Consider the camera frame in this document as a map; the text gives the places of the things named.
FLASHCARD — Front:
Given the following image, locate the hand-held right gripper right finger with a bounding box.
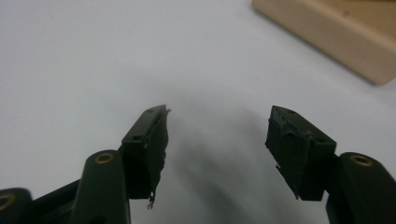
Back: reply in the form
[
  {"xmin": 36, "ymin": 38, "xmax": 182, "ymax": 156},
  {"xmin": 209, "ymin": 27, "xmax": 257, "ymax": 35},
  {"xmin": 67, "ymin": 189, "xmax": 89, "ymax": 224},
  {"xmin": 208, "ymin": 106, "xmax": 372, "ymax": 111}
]
[{"xmin": 264, "ymin": 105, "xmax": 338, "ymax": 202}]

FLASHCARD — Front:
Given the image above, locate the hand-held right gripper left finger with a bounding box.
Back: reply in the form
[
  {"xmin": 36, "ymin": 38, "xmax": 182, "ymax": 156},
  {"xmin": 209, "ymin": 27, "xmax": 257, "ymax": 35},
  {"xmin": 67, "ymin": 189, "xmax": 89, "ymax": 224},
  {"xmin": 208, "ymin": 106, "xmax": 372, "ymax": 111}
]
[{"xmin": 120, "ymin": 105, "xmax": 172, "ymax": 210}]

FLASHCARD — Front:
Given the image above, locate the wooden photo frame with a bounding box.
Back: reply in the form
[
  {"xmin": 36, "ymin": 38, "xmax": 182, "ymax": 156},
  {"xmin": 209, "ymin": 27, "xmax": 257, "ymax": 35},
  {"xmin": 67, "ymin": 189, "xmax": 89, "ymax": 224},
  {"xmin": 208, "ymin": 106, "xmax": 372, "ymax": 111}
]
[{"xmin": 251, "ymin": 0, "xmax": 396, "ymax": 87}]

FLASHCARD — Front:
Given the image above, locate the white table sheet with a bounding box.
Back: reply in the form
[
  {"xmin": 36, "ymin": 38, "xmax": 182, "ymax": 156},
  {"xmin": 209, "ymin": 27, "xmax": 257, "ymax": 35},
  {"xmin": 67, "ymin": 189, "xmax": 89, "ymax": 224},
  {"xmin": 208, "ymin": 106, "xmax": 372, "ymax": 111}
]
[{"xmin": 0, "ymin": 0, "xmax": 396, "ymax": 224}]

